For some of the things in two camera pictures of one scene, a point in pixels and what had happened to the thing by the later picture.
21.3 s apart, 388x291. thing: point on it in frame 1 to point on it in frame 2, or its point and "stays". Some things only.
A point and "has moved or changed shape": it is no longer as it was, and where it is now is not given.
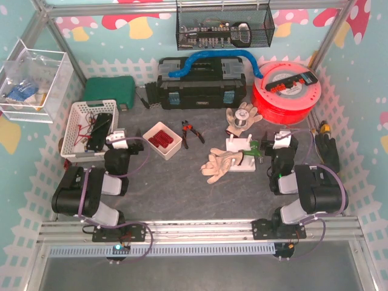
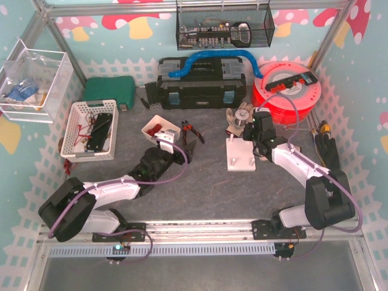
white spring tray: [163, 140] has moved or changed shape
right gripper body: [268, 144] to [250, 133]
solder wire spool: [241, 116] stays
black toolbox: [207, 83] stays
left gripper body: [135, 145] to [180, 156]
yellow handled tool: [325, 127] stays
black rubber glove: [328, 149] stays
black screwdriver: [144, 102] stays
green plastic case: [122, 89] stays
